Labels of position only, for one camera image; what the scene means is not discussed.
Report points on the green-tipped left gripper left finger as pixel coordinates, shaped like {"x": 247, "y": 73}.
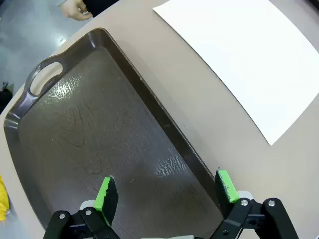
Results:
{"x": 107, "y": 199}

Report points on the green-tipped left gripper right finger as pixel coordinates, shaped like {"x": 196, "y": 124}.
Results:
{"x": 226, "y": 189}

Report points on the white A4 paper sheet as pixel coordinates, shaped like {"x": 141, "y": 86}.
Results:
{"x": 236, "y": 62}

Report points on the person's right hand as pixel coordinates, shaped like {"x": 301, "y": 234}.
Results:
{"x": 74, "y": 10}

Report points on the yellow white plastic bag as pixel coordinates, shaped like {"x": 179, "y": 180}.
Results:
{"x": 3, "y": 199}

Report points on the black floor bag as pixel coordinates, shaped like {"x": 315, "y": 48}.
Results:
{"x": 4, "y": 98}

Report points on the black trousers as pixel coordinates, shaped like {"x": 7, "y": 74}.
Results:
{"x": 99, "y": 6}

